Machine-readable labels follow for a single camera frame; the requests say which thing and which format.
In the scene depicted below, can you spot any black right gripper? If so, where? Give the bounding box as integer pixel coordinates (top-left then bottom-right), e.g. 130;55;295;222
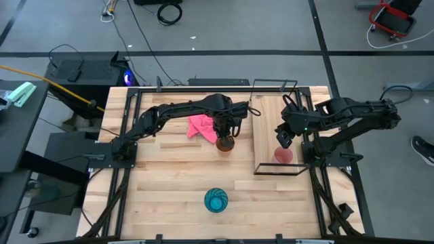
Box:
275;115;307;149

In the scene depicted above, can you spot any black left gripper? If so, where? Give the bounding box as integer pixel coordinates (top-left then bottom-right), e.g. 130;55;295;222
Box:
212;113;243;140

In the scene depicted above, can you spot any peach plastic cup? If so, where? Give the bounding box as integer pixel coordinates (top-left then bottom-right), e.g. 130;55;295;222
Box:
215;134;236;153

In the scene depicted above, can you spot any pink plastic cup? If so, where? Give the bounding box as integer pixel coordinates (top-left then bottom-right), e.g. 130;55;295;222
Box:
271;146;294;165

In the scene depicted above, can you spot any blue faceted plastic tumbler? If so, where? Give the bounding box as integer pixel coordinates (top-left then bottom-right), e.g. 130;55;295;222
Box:
203;187;229;214

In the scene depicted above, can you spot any pink cloth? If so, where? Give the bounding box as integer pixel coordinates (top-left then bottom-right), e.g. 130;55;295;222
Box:
187;114;218;144

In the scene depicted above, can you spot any long black power strip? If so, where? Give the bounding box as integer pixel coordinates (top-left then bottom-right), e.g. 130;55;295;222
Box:
188;78;251;87

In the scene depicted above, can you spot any person's shoe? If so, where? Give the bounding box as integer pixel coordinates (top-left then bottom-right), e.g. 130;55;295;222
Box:
410;135;434;167

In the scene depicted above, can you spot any black computer tower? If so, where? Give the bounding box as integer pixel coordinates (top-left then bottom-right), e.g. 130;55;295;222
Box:
44;50;140;120

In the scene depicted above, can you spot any red framed black trolley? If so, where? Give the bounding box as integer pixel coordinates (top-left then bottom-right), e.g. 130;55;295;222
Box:
368;0;423;38

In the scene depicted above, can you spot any black desk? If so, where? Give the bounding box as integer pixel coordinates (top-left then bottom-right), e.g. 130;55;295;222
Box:
0;80;51;220

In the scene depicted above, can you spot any mint green stapler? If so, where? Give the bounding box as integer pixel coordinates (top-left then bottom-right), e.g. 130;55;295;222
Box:
7;81;37;108

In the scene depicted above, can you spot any black aluminium rig frame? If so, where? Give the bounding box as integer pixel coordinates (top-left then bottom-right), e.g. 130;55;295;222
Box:
76;86;366;244

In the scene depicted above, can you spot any coiled black cable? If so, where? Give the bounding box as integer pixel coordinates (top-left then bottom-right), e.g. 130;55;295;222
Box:
157;2;183;26

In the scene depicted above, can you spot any white floor cable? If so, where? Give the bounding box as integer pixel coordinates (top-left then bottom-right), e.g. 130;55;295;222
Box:
366;23;434;50

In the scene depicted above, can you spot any black desk base plate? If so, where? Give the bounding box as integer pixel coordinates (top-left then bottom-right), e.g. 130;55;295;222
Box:
28;131;100;217

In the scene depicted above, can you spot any white plug with cable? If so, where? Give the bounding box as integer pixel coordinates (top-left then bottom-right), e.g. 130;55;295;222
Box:
100;0;118;24

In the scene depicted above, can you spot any yellow floor cable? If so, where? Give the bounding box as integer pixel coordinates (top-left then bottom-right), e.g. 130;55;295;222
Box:
0;64;106;113

